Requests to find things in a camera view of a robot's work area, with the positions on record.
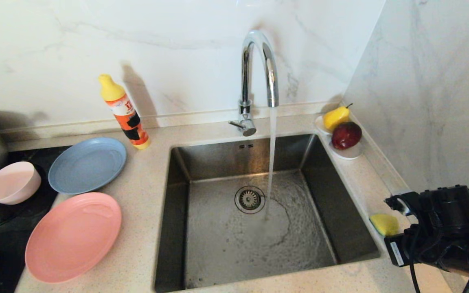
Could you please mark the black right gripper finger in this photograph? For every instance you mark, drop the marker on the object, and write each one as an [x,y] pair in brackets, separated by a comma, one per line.
[397,250]

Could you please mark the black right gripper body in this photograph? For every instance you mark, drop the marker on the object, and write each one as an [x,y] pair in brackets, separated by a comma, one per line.
[450,228]

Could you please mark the yellow green sponge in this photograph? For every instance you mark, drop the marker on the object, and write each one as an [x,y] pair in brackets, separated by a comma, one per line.
[384,223]

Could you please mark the chrome gooseneck faucet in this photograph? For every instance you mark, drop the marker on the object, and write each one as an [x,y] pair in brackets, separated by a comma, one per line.
[246,81]

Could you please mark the orange dish soap bottle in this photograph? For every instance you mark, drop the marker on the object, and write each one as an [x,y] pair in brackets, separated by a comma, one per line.
[126,116]

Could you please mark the blue grey plate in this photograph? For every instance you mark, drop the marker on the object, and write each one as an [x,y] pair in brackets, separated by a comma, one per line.
[88,165]

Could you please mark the pink plate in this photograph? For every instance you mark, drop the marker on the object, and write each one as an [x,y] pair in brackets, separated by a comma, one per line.
[71,240]

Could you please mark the pink bowl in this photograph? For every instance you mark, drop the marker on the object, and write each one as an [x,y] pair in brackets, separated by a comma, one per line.
[10,183]

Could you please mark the metal sink drain strainer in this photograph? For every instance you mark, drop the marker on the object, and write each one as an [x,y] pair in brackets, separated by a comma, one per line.
[250,200]

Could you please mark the stainless steel sink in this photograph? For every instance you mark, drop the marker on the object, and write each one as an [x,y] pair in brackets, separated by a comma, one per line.
[218,252]

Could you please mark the white fruit dish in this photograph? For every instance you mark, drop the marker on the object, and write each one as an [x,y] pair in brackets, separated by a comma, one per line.
[351,154]

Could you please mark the red apple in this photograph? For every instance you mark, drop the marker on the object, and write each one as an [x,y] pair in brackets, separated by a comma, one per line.
[346,136]

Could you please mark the yellow pear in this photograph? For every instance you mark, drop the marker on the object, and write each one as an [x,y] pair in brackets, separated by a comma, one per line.
[335,118]

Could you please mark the black induction cooktop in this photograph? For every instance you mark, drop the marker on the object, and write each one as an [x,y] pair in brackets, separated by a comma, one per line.
[14,244]

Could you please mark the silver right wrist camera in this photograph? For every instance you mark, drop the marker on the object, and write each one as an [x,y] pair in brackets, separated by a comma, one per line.
[399,203]

